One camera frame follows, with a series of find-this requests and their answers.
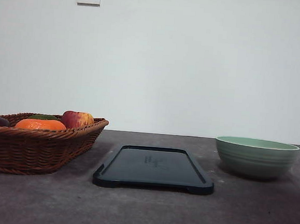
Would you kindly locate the orange tangerine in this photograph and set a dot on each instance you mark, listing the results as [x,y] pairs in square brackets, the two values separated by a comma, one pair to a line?
[40,124]

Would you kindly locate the brown wicker basket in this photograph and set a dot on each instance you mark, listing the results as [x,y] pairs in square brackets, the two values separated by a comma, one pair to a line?
[35,144]

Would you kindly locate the green ceramic bowl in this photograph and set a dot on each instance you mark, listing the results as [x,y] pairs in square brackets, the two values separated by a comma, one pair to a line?
[254,158]

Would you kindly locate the dark green fruit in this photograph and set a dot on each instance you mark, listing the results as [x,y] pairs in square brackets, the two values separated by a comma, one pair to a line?
[43,117]

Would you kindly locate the dark rectangular tray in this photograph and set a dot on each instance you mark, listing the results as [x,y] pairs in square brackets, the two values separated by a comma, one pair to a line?
[134,165]

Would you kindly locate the red yellow apple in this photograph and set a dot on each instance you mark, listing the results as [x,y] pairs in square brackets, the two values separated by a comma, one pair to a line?
[74,119]

